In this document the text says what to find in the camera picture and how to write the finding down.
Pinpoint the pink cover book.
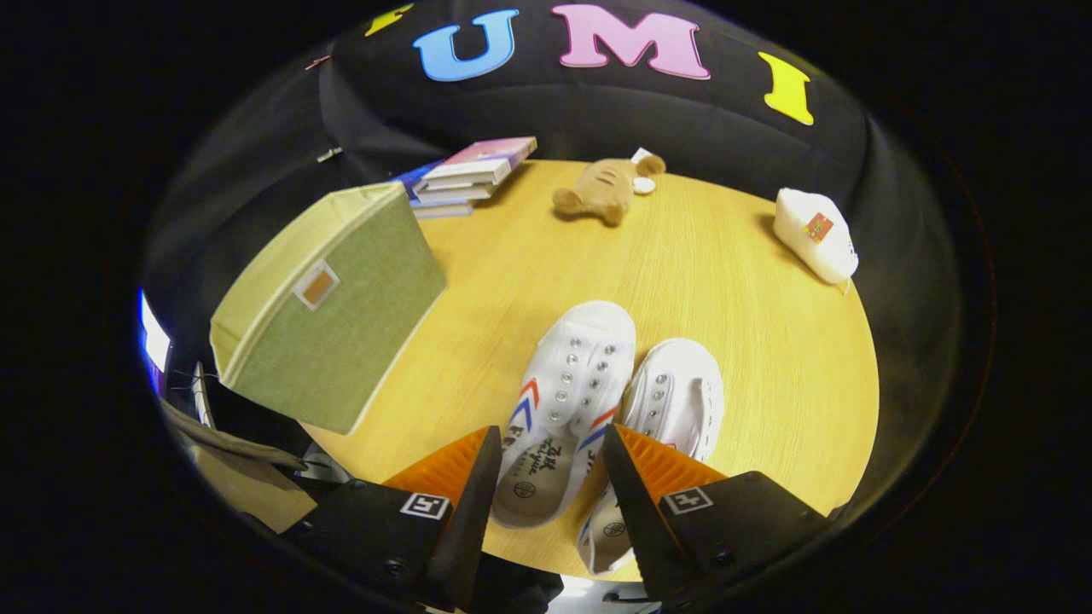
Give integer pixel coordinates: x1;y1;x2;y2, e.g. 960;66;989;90
423;136;539;182

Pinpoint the computer monitor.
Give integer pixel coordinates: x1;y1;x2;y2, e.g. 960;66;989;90
138;289;172;380

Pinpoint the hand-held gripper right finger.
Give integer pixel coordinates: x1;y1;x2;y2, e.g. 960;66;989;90
601;424;845;602

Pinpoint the blue cover book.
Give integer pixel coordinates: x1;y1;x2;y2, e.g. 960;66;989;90
393;159;445;206

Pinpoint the white thin book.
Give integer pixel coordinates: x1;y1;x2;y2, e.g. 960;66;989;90
413;175;505;206

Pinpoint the white canvas shoe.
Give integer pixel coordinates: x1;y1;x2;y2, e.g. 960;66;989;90
491;299;637;530
577;337;727;577

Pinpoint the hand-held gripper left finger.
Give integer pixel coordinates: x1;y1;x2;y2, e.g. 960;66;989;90
282;425;504;613

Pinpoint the white plush toy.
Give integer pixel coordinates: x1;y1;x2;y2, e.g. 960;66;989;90
773;187;861;287

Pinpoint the green fabric storage box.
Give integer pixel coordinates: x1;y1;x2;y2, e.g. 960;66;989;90
209;180;450;437

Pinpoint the brown plush toy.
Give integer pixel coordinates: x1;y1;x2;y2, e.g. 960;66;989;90
552;147;667;228

